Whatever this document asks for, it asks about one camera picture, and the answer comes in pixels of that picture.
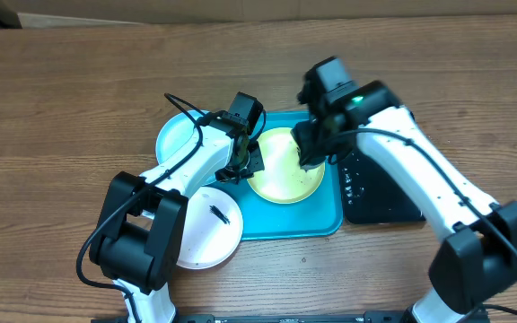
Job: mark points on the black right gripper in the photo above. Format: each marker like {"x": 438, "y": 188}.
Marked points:
{"x": 309, "y": 146}

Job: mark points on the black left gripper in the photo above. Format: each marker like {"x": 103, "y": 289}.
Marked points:
{"x": 255, "y": 165}

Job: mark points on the yellow plate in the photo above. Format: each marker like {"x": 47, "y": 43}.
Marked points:
{"x": 283, "y": 181}

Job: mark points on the green sponge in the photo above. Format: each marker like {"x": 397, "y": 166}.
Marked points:
{"x": 307, "y": 167}

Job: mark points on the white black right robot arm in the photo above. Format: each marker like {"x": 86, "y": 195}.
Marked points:
{"x": 477, "y": 258}

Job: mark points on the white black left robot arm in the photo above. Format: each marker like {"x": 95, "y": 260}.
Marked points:
{"x": 138, "y": 236}

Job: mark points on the black rectangular tray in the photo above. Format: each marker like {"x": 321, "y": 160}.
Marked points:
{"x": 369, "y": 195}

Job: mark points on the teal plastic tray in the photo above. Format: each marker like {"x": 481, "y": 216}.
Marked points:
{"x": 320, "y": 214}

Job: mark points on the light blue plate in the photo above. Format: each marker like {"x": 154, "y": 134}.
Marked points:
{"x": 176, "y": 140}

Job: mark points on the white plate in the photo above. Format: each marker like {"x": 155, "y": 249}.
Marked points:
{"x": 212, "y": 230}

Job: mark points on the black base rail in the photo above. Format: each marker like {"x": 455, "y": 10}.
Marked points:
{"x": 373, "y": 316}

